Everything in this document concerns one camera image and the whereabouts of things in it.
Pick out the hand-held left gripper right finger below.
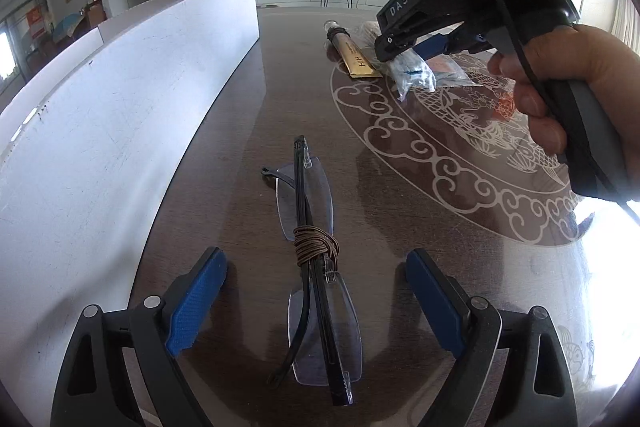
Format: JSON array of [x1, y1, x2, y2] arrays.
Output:
[[406, 249, 578, 427]]

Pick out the rimless glasses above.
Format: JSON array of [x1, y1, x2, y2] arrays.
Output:
[[260, 135, 363, 408]]

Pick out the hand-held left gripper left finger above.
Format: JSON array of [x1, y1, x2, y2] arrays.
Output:
[[50, 247, 228, 427]]

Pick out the black cable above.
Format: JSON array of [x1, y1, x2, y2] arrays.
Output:
[[430, 0, 640, 225]]

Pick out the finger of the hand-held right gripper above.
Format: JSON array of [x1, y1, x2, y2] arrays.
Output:
[[414, 32, 483, 58], [374, 0, 468, 64]]

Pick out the clear plastic bag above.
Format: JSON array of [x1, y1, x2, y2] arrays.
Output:
[[360, 22, 476, 100]]

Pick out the brown cord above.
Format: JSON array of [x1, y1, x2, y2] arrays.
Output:
[[292, 227, 341, 267]]

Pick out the person's right hand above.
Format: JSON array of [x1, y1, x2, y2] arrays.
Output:
[[487, 24, 640, 202]]

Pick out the orange packet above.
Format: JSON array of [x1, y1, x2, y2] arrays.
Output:
[[427, 59, 458, 80]]

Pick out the white partition board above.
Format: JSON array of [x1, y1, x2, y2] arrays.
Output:
[[0, 0, 261, 408]]

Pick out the gold tube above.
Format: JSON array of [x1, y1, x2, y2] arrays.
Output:
[[322, 21, 383, 78]]

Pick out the blue cloth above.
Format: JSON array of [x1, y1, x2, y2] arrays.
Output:
[[52, 14, 83, 40]]

